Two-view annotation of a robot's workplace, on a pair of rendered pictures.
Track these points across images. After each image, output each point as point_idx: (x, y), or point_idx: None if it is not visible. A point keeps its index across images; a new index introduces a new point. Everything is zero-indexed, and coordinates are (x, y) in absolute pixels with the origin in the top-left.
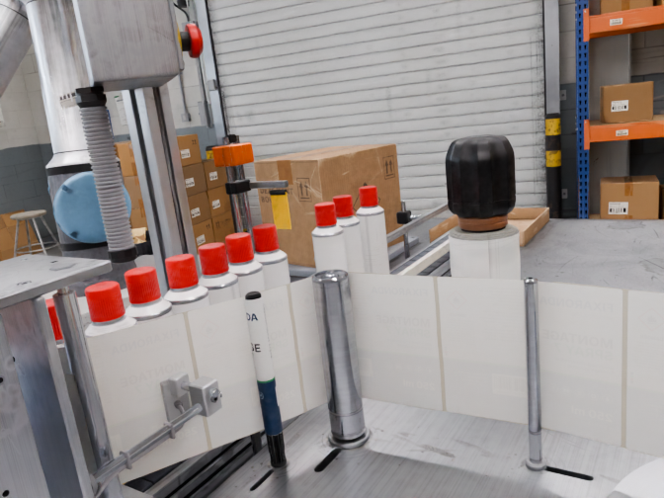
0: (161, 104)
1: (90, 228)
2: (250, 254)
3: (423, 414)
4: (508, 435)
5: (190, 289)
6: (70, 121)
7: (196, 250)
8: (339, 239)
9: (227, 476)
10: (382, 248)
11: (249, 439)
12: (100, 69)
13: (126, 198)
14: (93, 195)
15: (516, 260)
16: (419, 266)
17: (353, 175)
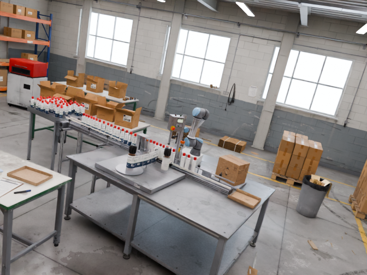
0: (180, 133)
1: (184, 143)
2: None
3: (155, 166)
4: (150, 168)
5: (162, 147)
6: (189, 131)
7: (178, 149)
8: (182, 157)
9: None
10: (191, 166)
11: (159, 162)
12: (167, 127)
13: (187, 142)
14: (185, 140)
15: (163, 160)
16: (197, 174)
17: (225, 163)
